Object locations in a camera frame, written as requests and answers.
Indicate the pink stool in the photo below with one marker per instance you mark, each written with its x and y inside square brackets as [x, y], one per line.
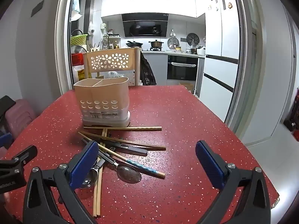
[19, 119]

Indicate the blue patterned chopstick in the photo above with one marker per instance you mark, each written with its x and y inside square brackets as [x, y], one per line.
[140, 165]

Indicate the light blue hanging cloth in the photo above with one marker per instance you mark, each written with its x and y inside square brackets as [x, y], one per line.
[76, 4]

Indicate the dark patterned jacket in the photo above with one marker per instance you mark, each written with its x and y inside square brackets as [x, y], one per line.
[147, 72]

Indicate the brown cooking pot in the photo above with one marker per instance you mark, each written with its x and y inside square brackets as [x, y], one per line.
[156, 43]

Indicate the black built-in oven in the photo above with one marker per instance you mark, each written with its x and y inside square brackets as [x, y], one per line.
[182, 70]

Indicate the yellow oil bottle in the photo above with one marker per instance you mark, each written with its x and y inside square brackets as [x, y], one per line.
[81, 74]

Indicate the clear plastic bag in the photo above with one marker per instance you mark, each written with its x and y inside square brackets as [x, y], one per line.
[115, 74]

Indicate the black range hood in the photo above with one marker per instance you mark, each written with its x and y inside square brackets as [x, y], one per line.
[144, 25]

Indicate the beige flower-cutout chair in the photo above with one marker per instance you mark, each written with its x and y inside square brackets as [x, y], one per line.
[109, 60]

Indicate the white rice cooker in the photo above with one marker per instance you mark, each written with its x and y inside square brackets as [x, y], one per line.
[201, 50]

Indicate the dark wall panel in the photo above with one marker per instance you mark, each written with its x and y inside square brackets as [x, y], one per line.
[37, 8]

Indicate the green plastic basket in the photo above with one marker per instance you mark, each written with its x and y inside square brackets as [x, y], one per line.
[78, 39]

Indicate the spice rack with bottles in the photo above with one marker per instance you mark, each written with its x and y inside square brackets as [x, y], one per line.
[111, 42]

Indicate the white refrigerator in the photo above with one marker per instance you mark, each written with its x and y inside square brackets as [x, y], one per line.
[222, 39]

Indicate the beige perforated utensil holder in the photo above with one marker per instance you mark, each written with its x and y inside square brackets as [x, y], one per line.
[102, 98]

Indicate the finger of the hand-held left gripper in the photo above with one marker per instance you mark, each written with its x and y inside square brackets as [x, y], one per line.
[21, 156]
[5, 140]

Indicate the round tan wooden chopstick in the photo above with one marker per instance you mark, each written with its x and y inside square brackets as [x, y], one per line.
[128, 128]

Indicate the round metal steamer rack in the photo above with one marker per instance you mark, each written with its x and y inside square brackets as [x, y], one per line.
[192, 39]

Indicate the red and black object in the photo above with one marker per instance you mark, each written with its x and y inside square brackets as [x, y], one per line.
[292, 121]

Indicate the black wok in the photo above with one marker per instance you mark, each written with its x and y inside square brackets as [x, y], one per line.
[134, 43]

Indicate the red plastic basket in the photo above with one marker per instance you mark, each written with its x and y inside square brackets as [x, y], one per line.
[77, 59]

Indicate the dark brown chopstick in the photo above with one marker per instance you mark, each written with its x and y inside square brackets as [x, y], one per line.
[151, 146]

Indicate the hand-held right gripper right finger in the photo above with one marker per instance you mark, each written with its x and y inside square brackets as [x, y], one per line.
[209, 165]

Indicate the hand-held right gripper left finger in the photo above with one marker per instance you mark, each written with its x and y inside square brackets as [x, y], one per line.
[84, 165]

